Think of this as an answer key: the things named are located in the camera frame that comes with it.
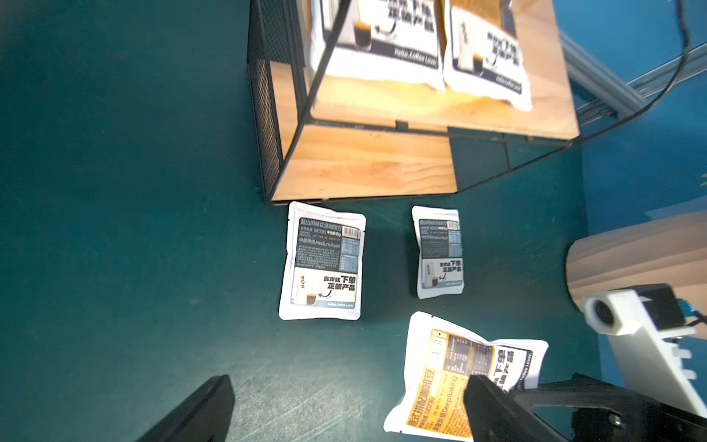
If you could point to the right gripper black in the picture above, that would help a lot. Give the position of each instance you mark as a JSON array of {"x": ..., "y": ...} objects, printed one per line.
[{"x": 605, "y": 412}]

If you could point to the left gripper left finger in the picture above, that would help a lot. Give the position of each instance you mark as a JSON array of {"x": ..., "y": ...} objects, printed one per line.
[{"x": 204, "y": 416}]

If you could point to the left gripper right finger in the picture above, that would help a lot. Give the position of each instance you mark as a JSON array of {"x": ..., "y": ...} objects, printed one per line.
[{"x": 495, "y": 416}]

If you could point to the grey coffee bag right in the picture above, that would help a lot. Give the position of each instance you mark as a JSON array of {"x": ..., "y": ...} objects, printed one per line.
[{"x": 440, "y": 267}]

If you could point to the grey coffee bag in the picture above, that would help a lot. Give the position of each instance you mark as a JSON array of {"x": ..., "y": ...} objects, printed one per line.
[
  {"x": 324, "y": 264},
  {"x": 440, "y": 267}
]

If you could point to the grey coffee bag left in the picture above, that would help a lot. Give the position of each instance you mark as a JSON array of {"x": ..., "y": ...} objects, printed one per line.
[{"x": 324, "y": 264}]

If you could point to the potted white flower plant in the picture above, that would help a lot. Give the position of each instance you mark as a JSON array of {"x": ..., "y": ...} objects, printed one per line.
[{"x": 670, "y": 251}]

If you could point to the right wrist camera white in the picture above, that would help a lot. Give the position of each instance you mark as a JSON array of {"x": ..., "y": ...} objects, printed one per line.
[{"x": 642, "y": 324}]

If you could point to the black wire wooden shelf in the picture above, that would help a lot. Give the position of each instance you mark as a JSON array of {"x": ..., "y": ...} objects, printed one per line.
[{"x": 332, "y": 138}]

